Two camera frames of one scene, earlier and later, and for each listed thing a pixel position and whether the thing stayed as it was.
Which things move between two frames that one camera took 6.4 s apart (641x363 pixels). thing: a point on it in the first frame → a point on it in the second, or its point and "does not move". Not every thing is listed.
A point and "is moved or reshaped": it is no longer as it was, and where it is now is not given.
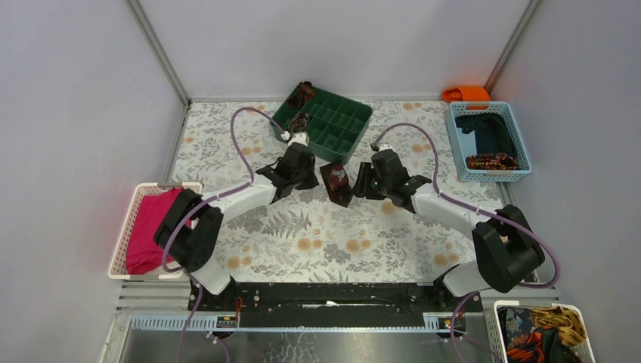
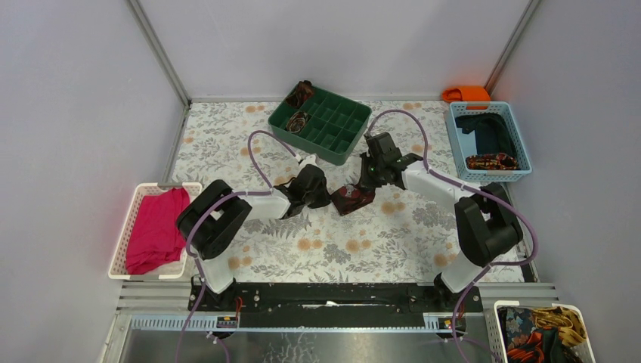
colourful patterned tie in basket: x=496 y=161 does not move
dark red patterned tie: x=337 y=182 is moved or reshaped
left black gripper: x=305 y=177 → x=317 y=190
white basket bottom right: x=496 y=339 does not move
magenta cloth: x=143 y=254 does not move
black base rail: x=280 y=305 does not move
